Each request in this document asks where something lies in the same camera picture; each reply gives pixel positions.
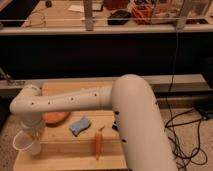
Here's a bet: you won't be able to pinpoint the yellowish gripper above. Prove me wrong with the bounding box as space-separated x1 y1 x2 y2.
21 121 45 140

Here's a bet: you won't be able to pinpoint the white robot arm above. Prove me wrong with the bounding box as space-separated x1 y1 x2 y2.
10 74 178 171

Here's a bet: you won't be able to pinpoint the orange ceramic bowl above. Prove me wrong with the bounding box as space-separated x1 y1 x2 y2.
42 112 69 126

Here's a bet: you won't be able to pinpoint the black bowl on shelf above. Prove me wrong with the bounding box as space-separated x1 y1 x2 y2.
107 10 131 25

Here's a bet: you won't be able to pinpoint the blue sponge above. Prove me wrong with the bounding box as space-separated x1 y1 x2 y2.
69 117 91 137

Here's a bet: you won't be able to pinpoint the orange toy carrot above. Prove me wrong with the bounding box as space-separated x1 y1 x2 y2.
95 126 105 160

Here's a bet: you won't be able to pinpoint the orange crate on shelf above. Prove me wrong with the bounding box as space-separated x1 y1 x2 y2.
131 5 152 25

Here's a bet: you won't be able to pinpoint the grey metal post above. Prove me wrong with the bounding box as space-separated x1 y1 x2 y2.
83 0 94 31

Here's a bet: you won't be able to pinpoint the black floor cables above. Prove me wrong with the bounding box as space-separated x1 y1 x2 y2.
164 108 209 171

